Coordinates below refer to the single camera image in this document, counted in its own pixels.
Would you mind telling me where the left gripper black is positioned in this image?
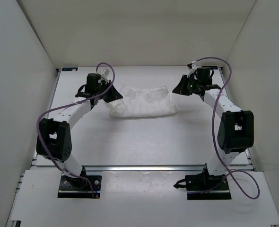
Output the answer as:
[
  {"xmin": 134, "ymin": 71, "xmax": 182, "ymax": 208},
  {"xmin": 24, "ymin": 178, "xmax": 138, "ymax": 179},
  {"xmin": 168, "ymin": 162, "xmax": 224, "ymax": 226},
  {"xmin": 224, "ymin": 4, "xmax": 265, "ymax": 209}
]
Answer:
[{"xmin": 97, "ymin": 79, "xmax": 123, "ymax": 102}]

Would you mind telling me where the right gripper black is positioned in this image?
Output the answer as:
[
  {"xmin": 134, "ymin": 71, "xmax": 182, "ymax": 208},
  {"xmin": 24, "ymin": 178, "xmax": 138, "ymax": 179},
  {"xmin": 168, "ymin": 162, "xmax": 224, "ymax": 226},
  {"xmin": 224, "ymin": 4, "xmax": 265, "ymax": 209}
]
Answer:
[{"xmin": 172, "ymin": 75, "xmax": 200, "ymax": 96}]

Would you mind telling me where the white pleated skirt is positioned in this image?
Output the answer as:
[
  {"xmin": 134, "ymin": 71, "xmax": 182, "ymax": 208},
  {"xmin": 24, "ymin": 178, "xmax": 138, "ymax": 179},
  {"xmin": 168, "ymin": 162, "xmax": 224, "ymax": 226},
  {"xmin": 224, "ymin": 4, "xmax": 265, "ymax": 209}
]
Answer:
[{"xmin": 106, "ymin": 85, "xmax": 177, "ymax": 118}]

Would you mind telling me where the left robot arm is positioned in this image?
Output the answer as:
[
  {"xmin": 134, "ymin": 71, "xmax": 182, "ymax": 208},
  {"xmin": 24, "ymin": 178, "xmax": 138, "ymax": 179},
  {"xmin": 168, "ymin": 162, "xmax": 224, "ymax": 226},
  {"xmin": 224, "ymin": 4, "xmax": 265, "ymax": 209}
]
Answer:
[{"xmin": 36, "ymin": 70, "xmax": 123, "ymax": 188}]

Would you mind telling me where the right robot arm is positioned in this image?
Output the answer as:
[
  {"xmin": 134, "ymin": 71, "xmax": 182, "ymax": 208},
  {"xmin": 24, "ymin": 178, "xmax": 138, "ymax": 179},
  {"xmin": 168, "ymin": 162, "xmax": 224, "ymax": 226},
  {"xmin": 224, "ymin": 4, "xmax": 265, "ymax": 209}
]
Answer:
[{"xmin": 173, "ymin": 65, "xmax": 254, "ymax": 190}]

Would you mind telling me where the right blue corner label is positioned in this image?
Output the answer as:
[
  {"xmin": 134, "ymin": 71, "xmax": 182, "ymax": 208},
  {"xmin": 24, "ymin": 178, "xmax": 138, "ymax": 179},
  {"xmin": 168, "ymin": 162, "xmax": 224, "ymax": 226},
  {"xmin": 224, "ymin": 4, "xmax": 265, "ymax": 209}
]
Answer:
[{"xmin": 210, "ymin": 66, "xmax": 218, "ymax": 70}]

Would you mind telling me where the blue corner label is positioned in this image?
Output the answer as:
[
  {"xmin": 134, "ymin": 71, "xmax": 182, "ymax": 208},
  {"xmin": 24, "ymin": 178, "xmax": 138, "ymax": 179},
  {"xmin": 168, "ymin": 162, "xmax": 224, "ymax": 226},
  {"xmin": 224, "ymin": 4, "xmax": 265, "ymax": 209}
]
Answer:
[
  {"xmin": 61, "ymin": 67, "xmax": 78, "ymax": 71},
  {"xmin": 210, "ymin": 66, "xmax": 218, "ymax": 70}
]

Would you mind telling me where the left blue corner label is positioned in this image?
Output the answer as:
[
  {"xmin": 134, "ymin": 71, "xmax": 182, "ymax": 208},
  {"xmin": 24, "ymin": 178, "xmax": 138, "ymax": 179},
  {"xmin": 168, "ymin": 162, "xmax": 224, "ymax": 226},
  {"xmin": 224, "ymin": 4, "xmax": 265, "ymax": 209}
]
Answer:
[{"xmin": 61, "ymin": 67, "xmax": 78, "ymax": 71}]

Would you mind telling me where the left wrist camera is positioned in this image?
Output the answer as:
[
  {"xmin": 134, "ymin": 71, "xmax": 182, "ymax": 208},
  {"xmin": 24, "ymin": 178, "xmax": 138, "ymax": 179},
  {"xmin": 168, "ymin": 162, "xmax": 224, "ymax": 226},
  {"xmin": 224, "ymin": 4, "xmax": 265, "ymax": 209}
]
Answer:
[{"xmin": 97, "ymin": 69, "xmax": 110, "ymax": 83}]

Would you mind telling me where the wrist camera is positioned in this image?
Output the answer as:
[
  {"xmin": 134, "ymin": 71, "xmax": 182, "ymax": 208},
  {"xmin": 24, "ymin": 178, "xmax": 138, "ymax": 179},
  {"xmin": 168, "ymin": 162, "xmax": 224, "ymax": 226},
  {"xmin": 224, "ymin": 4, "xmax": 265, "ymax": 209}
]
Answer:
[
  {"xmin": 187, "ymin": 61, "xmax": 197, "ymax": 78},
  {"xmin": 97, "ymin": 69, "xmax": 110, "ymax": 83}
]

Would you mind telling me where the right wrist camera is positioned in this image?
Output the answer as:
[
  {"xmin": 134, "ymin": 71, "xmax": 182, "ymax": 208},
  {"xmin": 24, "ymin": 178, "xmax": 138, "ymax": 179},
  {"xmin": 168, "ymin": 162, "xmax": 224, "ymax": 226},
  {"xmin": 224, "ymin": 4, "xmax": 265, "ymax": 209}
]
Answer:
[{"xmin": 187, "ymin": 61, "xmax": 197, "ymax": 78}]

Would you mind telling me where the aluminium left side rail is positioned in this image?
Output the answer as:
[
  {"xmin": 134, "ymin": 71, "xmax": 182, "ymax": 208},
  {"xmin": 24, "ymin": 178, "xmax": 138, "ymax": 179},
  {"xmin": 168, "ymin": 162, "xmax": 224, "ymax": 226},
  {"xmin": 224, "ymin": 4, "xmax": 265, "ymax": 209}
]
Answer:
[{"xmin": 30, "ymin": 68, "xmax": 62, "ymax": 167}]

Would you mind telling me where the aluminium front rail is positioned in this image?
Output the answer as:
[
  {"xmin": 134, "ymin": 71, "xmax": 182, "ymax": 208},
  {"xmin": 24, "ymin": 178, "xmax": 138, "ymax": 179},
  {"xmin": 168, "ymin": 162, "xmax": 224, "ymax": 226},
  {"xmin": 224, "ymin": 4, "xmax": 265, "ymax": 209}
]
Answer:
[{"xmin": 85, "ymin": 165, "xmax": 204, "ymax": 172}]

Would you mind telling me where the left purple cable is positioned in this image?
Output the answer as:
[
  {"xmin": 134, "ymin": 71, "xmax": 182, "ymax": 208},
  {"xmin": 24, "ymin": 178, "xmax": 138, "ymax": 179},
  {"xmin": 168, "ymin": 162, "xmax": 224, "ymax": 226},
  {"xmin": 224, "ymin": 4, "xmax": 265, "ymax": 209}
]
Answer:
[{"xmin": 35, "ymin": 62, "xmax": 116, "ymax": 198}]

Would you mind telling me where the purple cable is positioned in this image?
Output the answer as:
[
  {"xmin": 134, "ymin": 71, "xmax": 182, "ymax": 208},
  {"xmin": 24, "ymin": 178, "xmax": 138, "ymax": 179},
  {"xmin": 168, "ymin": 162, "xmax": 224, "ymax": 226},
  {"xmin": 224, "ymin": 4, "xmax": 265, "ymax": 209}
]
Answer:
[
  {"xmin": 35, "ymin": 62, "xmax": 116, "ymax": 198},
  {"xmin": 186, "ymin": 56, "xmax": 260, "ymax": 201}
]

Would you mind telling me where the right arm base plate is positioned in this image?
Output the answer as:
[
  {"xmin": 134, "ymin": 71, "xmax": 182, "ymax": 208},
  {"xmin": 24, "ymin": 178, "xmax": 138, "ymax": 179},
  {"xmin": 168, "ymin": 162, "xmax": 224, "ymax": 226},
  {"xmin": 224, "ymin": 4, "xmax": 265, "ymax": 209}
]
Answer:
[{"xmin": 173, "ymin": 173, "xmax": 232, "ymax": 201}]

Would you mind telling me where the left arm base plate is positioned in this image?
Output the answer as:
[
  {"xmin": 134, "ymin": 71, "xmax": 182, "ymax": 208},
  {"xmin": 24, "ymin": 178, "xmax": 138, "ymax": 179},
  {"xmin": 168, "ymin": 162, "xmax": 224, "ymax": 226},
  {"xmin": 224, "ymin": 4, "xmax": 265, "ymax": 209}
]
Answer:
[{"xmin": 57, "ymin": 175, "xmax": 102, "ymax": 199}]

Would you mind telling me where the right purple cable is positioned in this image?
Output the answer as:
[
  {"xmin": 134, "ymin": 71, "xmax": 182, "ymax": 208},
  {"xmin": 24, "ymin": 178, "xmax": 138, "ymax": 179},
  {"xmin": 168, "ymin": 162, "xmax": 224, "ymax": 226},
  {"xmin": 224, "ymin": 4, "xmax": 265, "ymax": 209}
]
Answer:
[{"xmin": 186, "ymin": 56, "xmax": 260, "ymax": 201}]

